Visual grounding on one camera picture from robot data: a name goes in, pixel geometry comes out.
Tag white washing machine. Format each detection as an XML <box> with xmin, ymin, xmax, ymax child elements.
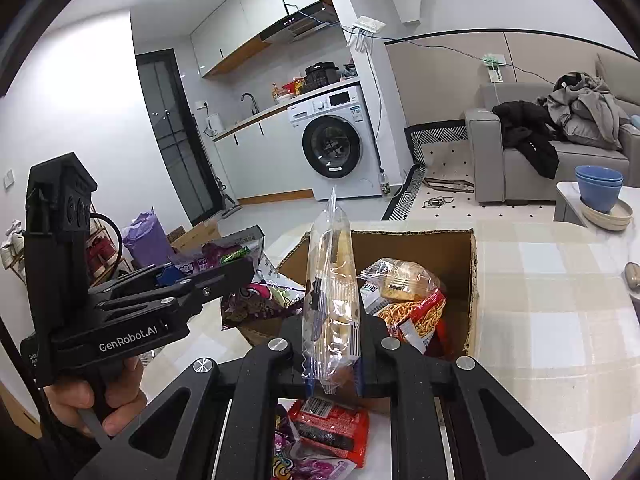
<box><xmin>286</xmin><ymin>85</ymin><xmax>383</xmax><ymax>201</ymax></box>

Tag dark glass door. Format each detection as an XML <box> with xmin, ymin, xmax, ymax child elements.
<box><xmin>136</xmin><ymin>49</ymin><xmax>223</xmax><ymax>227</ymax></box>

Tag upright floor mop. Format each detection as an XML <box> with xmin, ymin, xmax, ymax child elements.
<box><xmin>215</xmin><ymin>175</ymin><xmax>242</xmax><ymax>219</ymax></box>

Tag black pressure cooker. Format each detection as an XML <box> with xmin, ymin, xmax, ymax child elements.
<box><xmin>305</xmin><ymin>62</ymin><xmax>342</xmax><ymax>90</ymax></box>

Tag white counter cabinet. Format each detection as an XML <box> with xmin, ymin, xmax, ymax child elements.
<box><xmin>212</xmin><ymin>105</ymin><xmax>316</xmax><ymax>206</ymax></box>

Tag fried noodle snack bag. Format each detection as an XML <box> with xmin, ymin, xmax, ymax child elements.
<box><xmin>375</xmin><ymin>290</ymin><xmax>448</xmax><ymax>356</ymax></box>

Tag black cable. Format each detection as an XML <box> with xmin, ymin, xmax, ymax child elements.
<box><xmin>87</xmin><ymin>212</ymin><xmax>126</xmax><ymax>272</ymax></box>

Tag black patterned rug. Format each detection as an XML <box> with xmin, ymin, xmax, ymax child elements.
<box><xmin>382</xmin><ymin>120</ymin><xmax>482</xmax><ymax>222</ymax></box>

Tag beige plate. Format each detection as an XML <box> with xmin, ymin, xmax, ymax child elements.
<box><xmin>584</xmin><ymin>212</ymin><xmax>632</xmax><ymax>232</ymax></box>
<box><xmin>580</xmin><ymin>197</ymin><xmax>633</xmax><ymax>223</ymax></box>

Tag wooden shoe rack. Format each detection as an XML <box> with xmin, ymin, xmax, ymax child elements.
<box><xmin>0</xmin><ymin>220</ymin><xmax>127</xmax><ymax>286</ymax></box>

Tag white power strip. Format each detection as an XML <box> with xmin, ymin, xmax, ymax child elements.
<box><xmin>482</xmin><ymin>55</ymin><xmax>506</xmax><ymax>84</ymax></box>

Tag blue bowl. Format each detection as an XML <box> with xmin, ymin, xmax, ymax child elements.
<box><xmin>576</xmin><ymin>175</ymin><xmax>624</xmax><ymax>213</ymax></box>
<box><xmin>575</xmin><ymin>165</ymin><xmax>624</xmax><ymax>183</ymax></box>

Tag purple plastic bag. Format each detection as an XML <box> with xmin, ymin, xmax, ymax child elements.
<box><xmin>122</xmin><ymin>210</ymin><xmax>168</xmax><ymax>268</ymax></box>

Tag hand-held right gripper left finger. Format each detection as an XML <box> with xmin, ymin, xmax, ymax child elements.
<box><xmin>75</xmin><ymin>317</ymin><xmax>313</xmax><ymax>480</ymax></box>

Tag grey sofa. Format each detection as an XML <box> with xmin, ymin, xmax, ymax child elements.
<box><xmin>465</xmin><ymin>52</ymin><xmax>640</xmax><ymax>206</ymax></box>

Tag silver range hood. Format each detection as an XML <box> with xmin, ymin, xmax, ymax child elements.
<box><xmin>260</xmin><ymin>0</ymin><xmax>341</xmax><ymax>44</ymax></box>

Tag red snack packet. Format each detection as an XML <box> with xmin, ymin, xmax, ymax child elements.
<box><xmin>287</xmin><ymin>397</ymin><xmax>371</xmax><ymax>468</ymax></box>

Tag black jacket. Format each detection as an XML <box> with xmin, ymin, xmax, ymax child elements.
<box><xmin>492</xmin><ymin>101</ymin><xmax>560</xmax><ymax>180</ymax></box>

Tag person's left hand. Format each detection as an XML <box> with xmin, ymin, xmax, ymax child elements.
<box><xmin>42</xmin><ymin>354</ymin><xmax>149</xmax><ymax>438</ymax></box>

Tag grey jacket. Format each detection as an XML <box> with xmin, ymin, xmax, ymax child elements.
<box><xmin>537</xmin><ymin>72</ymin><xmax>633</xmax><ymax>151</ymax></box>

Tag snack packets on counter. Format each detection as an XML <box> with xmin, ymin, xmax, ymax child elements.
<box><xmin>272</xmin><ymin>77</ymin><xmax>308</xmax><ymax>104</ymax></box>

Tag brown cardboard box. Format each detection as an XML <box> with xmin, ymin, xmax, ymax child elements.
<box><xmin>235</xmin><ymin>229</ymin><xmax>478</xmax><ymax>361</ymax></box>

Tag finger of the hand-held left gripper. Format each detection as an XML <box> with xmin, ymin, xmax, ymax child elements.
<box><xmin>89</xmin><ymin>263</ymin><xmax>195</xmax><ymax>305</ymax></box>
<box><xmin>95</xmin><ymin>256</ymin><xmax>257</xmax><ymax>322</ymax></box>

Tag small cardboard box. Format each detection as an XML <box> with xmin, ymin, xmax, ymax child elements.
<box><xmin>170</xmin><ymin>220</ymin><xmax>223</xmax><ymax>254</ymax></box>

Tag clear cracker packet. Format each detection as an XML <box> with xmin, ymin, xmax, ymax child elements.
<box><xmin>300</xmin><ymin>185</ymin><xmax>363</xmax><ymax>403</ymax></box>

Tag white wall cabinets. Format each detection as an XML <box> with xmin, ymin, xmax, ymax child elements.
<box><xmin>190</xmin><ymin>0</ymin><xmax>336</xmax><ymax>79</ymax></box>

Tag checked beige tablecloth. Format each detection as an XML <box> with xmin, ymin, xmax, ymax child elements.
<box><xmin>135</xmin><ymin>217</ymin><xmax>640</xmax><ymax>480</ymax></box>

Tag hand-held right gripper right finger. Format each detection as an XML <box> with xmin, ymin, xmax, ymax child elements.
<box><xmin>357</xmin><ymin>312</ymin><xmax>591</xmax><ymax>480</ymax></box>

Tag bread packet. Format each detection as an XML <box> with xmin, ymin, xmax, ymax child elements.
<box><xmin>357</xmin><ymin>258</ymin><xmax>446</xmax><ymax>313</ymax></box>

